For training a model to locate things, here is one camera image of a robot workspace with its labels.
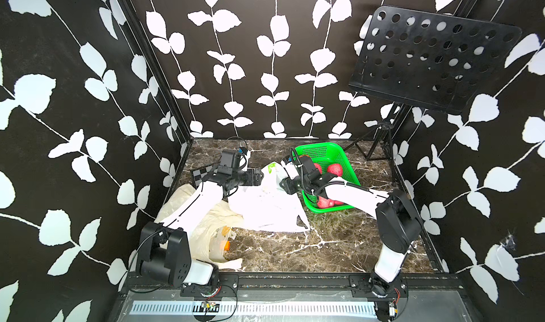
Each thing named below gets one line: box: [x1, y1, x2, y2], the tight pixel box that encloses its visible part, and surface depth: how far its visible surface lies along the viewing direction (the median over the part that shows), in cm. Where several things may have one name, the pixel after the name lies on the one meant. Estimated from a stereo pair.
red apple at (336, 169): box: [327, 163, 343, 177], surface depth 102 cm
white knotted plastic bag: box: [227, 161, 311, 232], surface depth 87 cm
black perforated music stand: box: [346, 5, 524, 208], surface depth 65 cm
